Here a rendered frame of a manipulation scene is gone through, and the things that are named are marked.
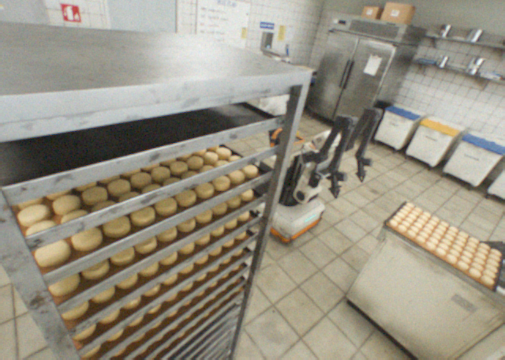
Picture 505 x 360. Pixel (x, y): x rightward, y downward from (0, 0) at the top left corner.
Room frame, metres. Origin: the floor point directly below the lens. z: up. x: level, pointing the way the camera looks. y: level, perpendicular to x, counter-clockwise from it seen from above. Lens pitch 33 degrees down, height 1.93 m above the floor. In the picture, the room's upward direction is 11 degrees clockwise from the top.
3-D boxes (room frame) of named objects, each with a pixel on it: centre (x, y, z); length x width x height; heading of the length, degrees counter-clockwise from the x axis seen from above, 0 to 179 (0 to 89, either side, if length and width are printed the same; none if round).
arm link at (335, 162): (1.76, -0.60, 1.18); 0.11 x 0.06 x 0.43; 138
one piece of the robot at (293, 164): (2.29, -0.33, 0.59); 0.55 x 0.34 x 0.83; 138
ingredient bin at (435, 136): (4.48, -3.04, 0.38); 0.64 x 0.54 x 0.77; 136
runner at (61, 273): (0.47, 0.13, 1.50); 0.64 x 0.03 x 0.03; 141
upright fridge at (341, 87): (5.63, -1.71, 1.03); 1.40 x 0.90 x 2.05; 45
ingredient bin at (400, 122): (4.94, -2.58, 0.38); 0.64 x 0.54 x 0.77; 137
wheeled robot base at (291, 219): (2.23, -0.40, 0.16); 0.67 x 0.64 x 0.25; 48
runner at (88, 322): (0.47, 0.13, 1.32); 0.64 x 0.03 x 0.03; 141
